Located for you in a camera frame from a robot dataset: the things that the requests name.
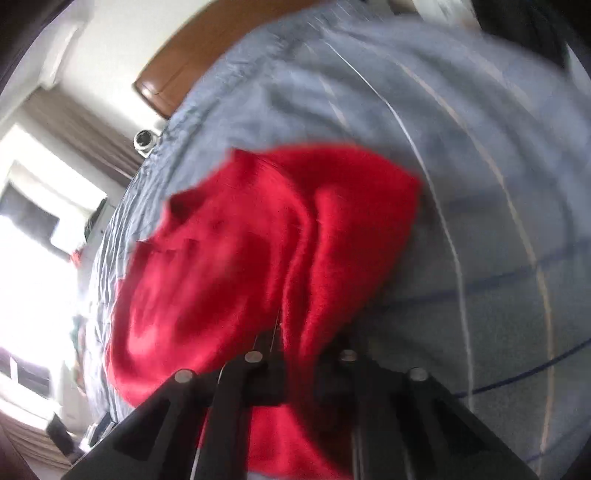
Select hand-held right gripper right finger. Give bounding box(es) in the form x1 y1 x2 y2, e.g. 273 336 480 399
318 337 540 480

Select grey plaid blanket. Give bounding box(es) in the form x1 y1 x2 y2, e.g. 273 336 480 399
83 0 591 480

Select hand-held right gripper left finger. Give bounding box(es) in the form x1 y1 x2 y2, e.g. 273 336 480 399
61 351 296 480

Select wooden headboard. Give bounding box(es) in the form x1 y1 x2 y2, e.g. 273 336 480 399
133 0 324 121

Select red sweater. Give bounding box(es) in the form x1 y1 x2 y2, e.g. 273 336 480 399
106 144 423 480

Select beige curtain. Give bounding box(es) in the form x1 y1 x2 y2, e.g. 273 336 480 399
21 88 144 188

